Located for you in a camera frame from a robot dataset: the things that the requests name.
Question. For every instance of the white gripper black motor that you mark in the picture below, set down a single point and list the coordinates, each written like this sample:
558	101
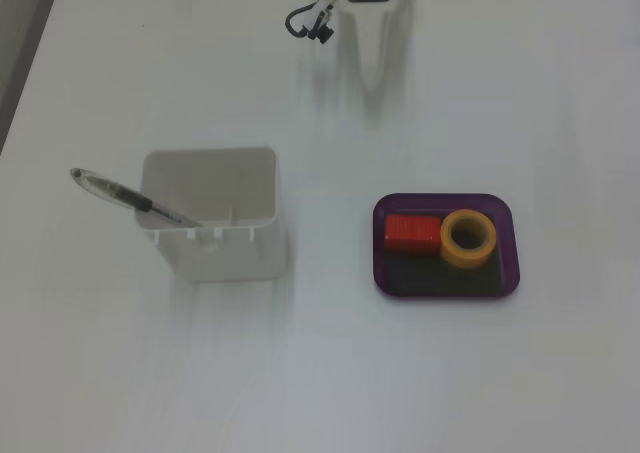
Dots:
369	20

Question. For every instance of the yellow tape roll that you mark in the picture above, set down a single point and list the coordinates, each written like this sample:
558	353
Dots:
452	255

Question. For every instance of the purple plastic tray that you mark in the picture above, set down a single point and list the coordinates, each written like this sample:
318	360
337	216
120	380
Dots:
450	285

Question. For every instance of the white square plastic box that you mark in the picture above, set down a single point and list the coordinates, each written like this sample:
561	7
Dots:
235	258

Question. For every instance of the red rectangular block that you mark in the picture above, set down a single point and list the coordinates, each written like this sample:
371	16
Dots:
412	233

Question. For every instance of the clear black ballpoint pen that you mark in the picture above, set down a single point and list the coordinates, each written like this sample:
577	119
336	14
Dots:
120	193

